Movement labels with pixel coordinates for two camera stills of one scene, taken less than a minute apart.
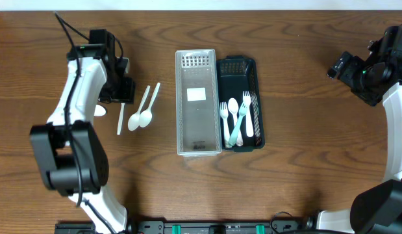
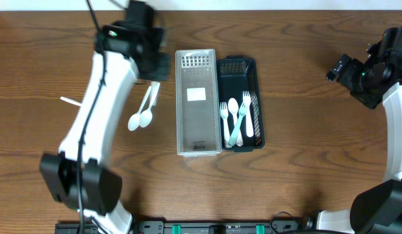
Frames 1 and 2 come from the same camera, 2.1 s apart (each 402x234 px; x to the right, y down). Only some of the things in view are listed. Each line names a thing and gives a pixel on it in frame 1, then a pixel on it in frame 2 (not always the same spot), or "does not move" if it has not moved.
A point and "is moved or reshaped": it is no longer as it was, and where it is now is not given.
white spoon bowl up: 120,119 is moved or reshaped
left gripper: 121,94 to 156,72
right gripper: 347,75 does not move
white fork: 249,126 does not move
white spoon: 134,120 does not move
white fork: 224,113 does not move
